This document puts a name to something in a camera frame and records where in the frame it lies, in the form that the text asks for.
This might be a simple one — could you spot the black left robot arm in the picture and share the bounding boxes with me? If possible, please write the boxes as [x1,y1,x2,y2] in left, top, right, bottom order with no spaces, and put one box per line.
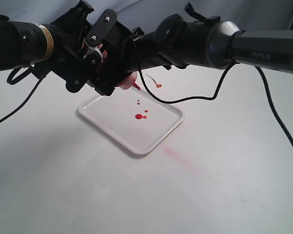
[0,0,144,96]

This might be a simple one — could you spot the white rectangular plastic tray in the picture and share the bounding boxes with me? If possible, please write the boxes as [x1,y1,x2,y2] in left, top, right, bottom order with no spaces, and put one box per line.
[78,88,184,156]

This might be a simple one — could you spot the red sauce squeeze bottle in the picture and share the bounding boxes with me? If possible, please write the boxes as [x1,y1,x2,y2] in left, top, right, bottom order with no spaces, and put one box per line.
[97,42,163,91]

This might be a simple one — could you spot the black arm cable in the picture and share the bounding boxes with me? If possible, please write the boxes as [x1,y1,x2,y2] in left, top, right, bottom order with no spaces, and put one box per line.
[0,67,43,129]
[129,36,293,215]

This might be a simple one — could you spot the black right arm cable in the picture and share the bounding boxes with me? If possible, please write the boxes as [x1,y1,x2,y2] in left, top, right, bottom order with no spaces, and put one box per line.
[129,36,293,215]

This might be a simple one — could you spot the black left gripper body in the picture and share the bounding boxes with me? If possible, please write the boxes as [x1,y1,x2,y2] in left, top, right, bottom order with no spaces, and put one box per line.
[48,0,142,96]

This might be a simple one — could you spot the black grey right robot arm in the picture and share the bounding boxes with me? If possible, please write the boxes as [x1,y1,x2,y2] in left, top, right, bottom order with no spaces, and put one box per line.
[125,4,293,74]

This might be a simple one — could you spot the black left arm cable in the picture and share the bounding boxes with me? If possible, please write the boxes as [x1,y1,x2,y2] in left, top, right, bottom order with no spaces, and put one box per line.
[0,67,43,129]

